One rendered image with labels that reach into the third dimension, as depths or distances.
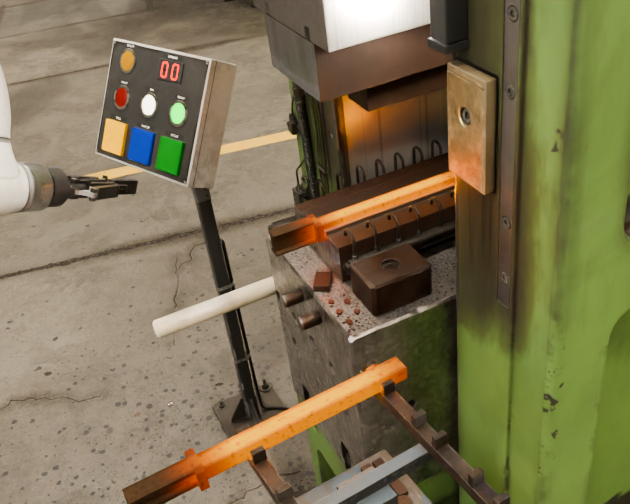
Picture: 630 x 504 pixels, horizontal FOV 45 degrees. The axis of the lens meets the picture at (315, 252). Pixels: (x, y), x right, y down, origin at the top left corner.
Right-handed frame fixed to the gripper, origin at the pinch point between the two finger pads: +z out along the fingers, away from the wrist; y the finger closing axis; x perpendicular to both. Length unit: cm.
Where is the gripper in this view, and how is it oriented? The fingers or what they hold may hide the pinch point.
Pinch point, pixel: (122, 186)
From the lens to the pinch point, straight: 163.3
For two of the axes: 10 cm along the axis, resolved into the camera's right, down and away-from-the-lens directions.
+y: 8.2, 3.0, -4.8
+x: 2.2, -9.5, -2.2
